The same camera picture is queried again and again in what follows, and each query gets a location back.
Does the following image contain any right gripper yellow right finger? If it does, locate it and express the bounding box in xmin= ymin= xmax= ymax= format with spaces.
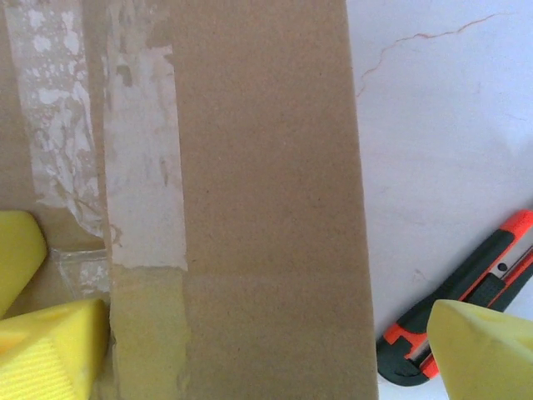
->
xmin=426 ymin=298 xmax=533 ymax=400

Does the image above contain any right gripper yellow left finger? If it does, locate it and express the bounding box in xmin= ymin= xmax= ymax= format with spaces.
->
xmin=0 ymin=297 xmax=112 ymax=400

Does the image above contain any orange black utility knife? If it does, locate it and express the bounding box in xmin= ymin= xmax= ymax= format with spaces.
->
xmin=376 ymin=207 xmax=533 ymax=387

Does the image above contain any brown taped cardboard box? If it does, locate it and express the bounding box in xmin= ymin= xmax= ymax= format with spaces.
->
xmin=0 ymin=0 xmax=381 ymax=400

